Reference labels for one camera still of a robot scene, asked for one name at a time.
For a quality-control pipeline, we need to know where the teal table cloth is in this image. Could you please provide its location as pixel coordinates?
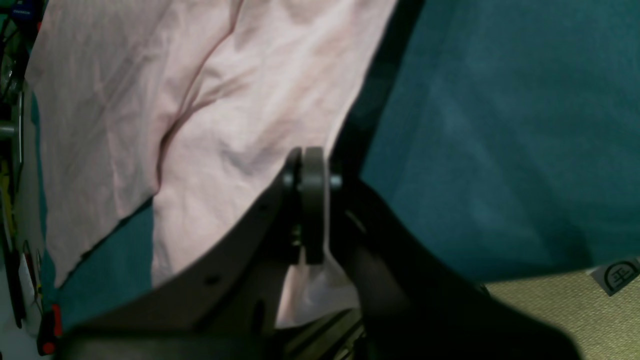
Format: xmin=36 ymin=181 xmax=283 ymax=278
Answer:
xmin=30 ymin=0 xmax=640 ymax=331

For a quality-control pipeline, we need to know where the pink T-shirt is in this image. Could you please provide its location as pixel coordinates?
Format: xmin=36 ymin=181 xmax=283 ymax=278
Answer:
xmin=26 ymin=0 xmax=397 ymax=330

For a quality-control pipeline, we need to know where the orange black clamp right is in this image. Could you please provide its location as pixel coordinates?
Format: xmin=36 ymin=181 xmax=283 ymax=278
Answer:
xmin=36 ymin=303 xmax=63 ymax=357

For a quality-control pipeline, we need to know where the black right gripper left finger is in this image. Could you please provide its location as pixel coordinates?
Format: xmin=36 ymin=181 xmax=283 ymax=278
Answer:
xmin=66 ymin=147 xmax=303 ymax=341

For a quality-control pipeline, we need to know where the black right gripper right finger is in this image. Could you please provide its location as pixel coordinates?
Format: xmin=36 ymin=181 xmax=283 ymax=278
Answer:
xmin=302 ymin=146 xmax=581 ymax=360

